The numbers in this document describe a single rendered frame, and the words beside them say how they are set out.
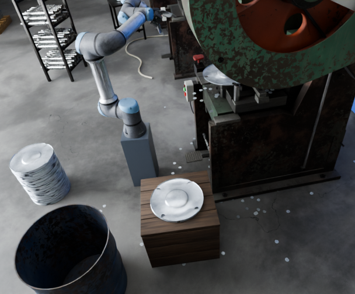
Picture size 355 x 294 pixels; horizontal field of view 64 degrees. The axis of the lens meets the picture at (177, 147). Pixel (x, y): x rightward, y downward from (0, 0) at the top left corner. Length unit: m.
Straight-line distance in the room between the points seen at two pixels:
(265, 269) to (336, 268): 0.37
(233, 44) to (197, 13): 0.19
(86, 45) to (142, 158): 0.79
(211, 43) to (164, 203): 0.86
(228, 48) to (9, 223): 1.88
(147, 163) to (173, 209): 0.55
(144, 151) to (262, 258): 0.97
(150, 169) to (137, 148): 0.21
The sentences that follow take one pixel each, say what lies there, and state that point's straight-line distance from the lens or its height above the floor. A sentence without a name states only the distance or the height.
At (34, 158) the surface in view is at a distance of 2.16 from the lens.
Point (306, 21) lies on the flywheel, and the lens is 1.34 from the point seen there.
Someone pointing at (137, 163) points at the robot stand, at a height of 0.24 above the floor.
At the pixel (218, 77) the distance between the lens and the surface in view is 1.70.
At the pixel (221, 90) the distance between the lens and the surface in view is 1.74.
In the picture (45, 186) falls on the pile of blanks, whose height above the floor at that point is 0.19.
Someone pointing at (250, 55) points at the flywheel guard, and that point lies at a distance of 1.20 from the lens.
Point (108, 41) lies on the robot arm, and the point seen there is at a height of 1.07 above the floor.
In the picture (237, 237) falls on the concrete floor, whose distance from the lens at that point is 1.86.
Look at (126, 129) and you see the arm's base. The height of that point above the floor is 0.51.
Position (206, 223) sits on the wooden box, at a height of 0.35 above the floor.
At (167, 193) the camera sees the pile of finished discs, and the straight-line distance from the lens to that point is 1.60.
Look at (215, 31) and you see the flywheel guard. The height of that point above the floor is 1.21.
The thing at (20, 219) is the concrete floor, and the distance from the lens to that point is 2.34.
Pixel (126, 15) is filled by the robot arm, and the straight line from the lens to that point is 1.93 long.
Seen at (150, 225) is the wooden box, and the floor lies 0.35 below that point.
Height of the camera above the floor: 1.60
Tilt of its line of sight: 42 degrees down
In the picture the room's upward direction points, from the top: 8 degrees counter-clockwise
